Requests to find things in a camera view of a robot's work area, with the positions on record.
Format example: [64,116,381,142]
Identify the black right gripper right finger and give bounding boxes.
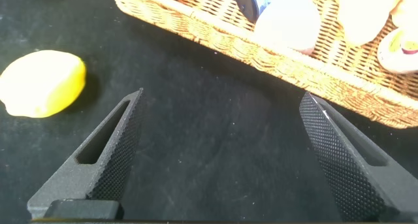
[298,91,418,223]

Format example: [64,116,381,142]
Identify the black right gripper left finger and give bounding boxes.
[27,88,146,220]

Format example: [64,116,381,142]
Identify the yellow lemon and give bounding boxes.
[0,50,88,119]

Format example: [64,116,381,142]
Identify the black tablecloth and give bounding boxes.
[0,0,418,224]

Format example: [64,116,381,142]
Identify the white bottle blue cap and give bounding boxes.
[377,27,418,75]

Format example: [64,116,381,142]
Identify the yellow bread bun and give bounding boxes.
[335,0,409,48]

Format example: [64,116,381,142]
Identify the pale pink round bun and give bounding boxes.
[253,0,323,56]

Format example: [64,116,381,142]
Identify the rectangular wicker basket brown handles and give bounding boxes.
[109,0,418,129]

